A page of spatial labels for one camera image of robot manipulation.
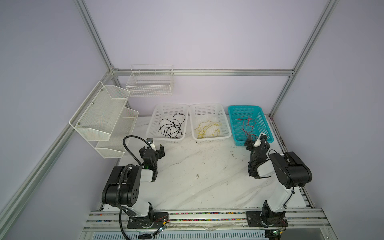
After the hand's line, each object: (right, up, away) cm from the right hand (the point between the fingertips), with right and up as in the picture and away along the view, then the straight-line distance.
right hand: (256, 136), depth 92 cm
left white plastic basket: (-60, +9, +23) cm, 65 cm away
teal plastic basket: (-2, +17, +16) cm, 23 cm away
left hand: (-66, -7, +1) cm, 66 cm away
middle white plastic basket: (-34, +18, +27) cm, 46 cm away
